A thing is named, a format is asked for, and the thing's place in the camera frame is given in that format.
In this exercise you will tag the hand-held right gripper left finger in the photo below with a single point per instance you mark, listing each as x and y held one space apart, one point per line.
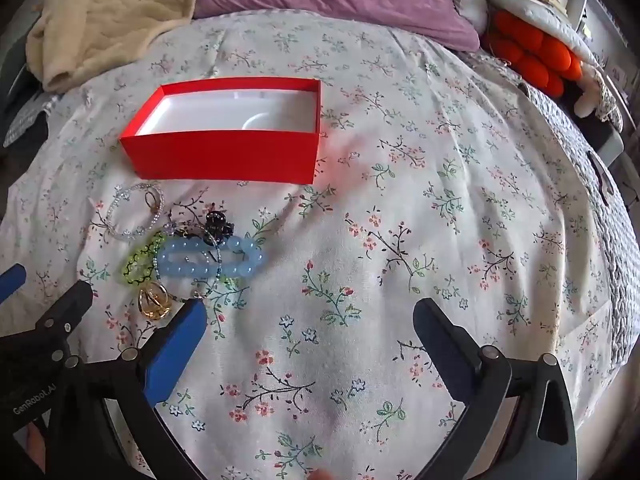
175 350

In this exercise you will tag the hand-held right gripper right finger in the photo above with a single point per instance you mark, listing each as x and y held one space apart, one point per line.
442 332

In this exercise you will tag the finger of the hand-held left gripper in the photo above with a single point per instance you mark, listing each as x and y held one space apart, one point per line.
70 307
12 282

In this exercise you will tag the black hair claw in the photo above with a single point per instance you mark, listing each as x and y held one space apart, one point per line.
218 225

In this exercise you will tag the red cardboard box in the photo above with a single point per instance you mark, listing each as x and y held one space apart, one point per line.
220 155

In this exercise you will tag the person's left hand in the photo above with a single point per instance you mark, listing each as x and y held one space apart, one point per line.
34 452

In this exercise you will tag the floral bed sheet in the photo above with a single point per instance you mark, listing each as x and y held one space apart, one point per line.
400 210

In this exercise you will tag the beige quilted blanket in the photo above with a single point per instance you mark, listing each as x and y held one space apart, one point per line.
110 15

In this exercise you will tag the orange plush toy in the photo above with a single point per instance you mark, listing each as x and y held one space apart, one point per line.
530 50

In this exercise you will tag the white quilted cushion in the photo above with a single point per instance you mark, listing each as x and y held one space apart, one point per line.
535 5

